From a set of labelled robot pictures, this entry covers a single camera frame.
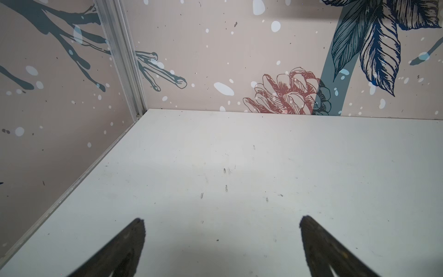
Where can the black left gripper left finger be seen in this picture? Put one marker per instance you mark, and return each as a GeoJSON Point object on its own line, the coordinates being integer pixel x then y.
{"type": "Point", "coordinates": [119, 257]}

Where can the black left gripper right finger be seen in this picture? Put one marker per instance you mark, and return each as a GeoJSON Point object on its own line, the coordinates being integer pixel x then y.
{"type": "Point", "coordinates": [326, 256]}

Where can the aluminium frame corner post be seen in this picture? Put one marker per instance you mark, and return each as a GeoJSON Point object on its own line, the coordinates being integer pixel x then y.
{"type": "Point", "coordinates": [116, 29]}

